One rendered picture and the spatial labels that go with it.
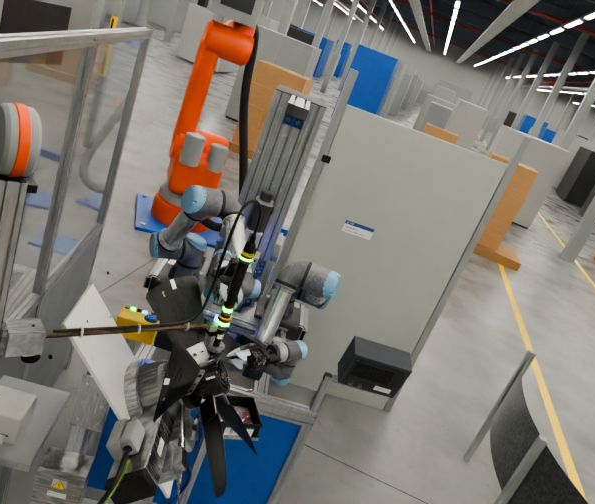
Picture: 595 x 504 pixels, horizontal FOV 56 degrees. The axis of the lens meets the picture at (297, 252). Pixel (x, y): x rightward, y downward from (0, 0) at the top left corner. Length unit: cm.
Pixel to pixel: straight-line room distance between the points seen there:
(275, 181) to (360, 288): 140
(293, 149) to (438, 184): 130
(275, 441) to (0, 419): 119
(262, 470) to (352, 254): 161
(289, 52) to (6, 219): 1123
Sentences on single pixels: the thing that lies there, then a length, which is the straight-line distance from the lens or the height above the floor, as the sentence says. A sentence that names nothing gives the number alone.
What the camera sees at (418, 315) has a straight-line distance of 404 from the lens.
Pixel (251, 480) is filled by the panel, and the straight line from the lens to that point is 282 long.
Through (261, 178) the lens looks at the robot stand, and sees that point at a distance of 271.
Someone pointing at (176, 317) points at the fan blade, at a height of 135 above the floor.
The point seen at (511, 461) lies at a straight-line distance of 334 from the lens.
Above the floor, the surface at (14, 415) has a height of 97.
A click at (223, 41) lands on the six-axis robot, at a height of 194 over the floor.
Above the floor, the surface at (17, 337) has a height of 138.
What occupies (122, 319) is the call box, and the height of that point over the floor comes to 106.
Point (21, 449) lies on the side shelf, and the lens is 204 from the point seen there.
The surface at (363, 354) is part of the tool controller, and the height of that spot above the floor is 123.
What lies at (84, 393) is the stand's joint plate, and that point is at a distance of 191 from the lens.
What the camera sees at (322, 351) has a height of 33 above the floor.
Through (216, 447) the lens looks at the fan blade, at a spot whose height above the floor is 109.
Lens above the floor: 230
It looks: 21 degrees down
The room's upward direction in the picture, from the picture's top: 21 degrees clockwise
